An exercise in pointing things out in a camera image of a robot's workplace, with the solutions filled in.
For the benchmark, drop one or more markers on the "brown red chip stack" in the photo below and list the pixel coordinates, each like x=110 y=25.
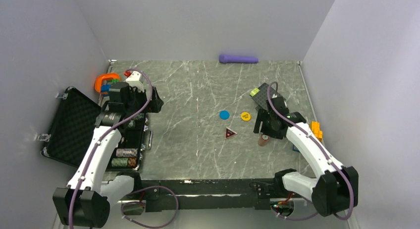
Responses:
x=263 y=140

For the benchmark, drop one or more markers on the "purple cylinder tube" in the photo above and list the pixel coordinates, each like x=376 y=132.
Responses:
x=224 y=58

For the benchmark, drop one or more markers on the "red triangle all-in marker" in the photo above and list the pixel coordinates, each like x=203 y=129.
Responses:
x=229 y=133

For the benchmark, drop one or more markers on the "black poker chip case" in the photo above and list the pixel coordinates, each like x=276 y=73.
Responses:
x=72 y=129

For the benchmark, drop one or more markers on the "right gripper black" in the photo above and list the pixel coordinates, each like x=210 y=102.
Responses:
x=263 y=115

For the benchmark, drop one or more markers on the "blue yellow toy tile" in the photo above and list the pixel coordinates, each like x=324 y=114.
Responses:
x=294 y=148

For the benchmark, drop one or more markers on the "yellow toy block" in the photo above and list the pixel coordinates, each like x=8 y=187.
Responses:
x=316 y=130

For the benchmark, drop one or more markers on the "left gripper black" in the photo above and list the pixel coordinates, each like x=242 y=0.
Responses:
x=156 y=102

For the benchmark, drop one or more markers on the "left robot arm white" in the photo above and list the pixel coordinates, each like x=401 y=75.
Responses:
x=85 y=201

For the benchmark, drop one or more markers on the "dark grey building plate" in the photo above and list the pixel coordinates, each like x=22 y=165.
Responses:
x=259 y=96

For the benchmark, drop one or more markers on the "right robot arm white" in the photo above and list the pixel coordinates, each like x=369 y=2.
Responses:
x=334 y=187

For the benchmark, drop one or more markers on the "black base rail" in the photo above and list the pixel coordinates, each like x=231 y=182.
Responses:
x=195 y=194

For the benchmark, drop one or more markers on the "blue round dealer button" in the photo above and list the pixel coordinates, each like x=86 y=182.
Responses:
x=224 y=115

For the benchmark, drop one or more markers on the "yellow round dealer button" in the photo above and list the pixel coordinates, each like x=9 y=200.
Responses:
x=245 y=116

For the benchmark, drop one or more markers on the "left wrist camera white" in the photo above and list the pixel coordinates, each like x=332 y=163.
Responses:
x=134 y=79

